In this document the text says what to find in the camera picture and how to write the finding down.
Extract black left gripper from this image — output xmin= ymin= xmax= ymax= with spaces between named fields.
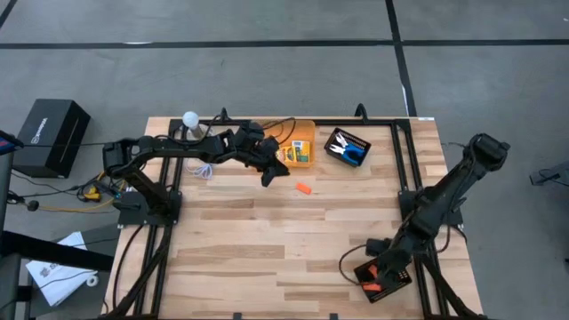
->
xmin=234 ymin=122 xmax=290 ymax=188

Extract yellow crayon box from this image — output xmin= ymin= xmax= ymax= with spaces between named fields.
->
xmin=275 ymin=145 xmax=298 ymax=164
xmin=292 ymin=140 xmax=312 ymax=164

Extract black perforated plastic basket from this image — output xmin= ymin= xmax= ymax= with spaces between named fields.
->
xmin=323 ymin=127 xmax=373 ymax=169
xmin=352 ymin=251 xmax=413 ymax=306

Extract blue handled pliers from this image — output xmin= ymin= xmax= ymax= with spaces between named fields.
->
xmin=333 ymin=132 xmax=368 ymax=155
xmin=329 ymin=144 xmax=365 ymax=166

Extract orange translucent plastic bin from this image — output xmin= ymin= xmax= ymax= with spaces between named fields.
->
xmin=250 ymin=118 xmax=317 ymax=169

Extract wooden work table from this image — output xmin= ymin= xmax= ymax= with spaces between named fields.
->
xmin=106 ymin=103 xmax=488 ymax=320

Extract white bulb table lamp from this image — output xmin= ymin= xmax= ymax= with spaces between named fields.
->
xmin=181 ymin=110 xmax=210 ymax=143

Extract grey chair base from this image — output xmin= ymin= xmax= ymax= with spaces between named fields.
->
xmin=529 ymin=159 xmax=569 ymax=188

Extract black cardboard box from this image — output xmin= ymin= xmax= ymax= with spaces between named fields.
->
xmin=12 ymin=98 xmax=92 ymax=180

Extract white paper sheets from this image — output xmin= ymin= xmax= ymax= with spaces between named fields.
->
xmin=25 ymin=230 xmax=100 ymax=308

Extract black metal beam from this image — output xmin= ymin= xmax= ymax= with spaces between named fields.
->
xmin=0 ymin=229 xmax=115 ymax=273

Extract dark device with red screen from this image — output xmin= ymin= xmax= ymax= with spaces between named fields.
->
xmin=0 ymin=129 xmax=24 ymax=156

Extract black right camera cable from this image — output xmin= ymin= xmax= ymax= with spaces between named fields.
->
xmin=338 ymin=243 xmax=373 ymax=286

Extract black camera cable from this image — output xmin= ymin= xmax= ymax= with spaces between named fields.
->
xmin=338 ymin=243 xmax=373 ymax=286
xmin=261 ymin=116 xmax=297 ymax=146

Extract black left camera cable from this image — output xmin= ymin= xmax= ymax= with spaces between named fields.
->
xmin=261 ymin=116 xmax=297 ymax=146

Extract white lamp cable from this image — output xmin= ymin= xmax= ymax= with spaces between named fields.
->
xmin=185 ymin=157 xmax=215 ymax=180

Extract yellow floor cable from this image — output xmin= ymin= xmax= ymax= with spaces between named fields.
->
xmin=38 ymin=171 xmax=130 ymax=212

